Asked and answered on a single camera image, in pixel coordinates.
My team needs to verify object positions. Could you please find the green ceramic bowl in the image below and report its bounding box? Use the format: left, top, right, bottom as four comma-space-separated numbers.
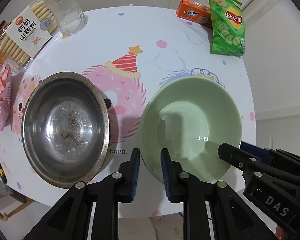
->
139, 76, 242, 183

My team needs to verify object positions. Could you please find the steel bowl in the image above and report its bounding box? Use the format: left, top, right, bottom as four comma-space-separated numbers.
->
21, 72, 110, 189

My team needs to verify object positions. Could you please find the pink strawberry snack bag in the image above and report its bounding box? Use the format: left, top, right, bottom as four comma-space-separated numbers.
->
0, 64, 12, 131

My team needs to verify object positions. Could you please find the green Lays chips bag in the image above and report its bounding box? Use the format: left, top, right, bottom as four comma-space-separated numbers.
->
209, 0, 245, 57

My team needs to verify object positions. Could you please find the cartoon printed tablecloth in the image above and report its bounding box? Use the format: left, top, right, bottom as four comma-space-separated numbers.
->
0, 6, 256, 218

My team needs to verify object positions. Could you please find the orange Ovaltine biscuit box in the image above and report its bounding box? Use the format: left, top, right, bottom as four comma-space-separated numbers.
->
176, 0, 212, 28

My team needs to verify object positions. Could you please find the clear biscuit cracker package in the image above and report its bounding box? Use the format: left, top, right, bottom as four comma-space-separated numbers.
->
0, 0, 57, 73

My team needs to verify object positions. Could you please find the clear plastic cup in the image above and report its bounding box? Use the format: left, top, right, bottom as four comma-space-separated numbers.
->
47, 0, 88, 36

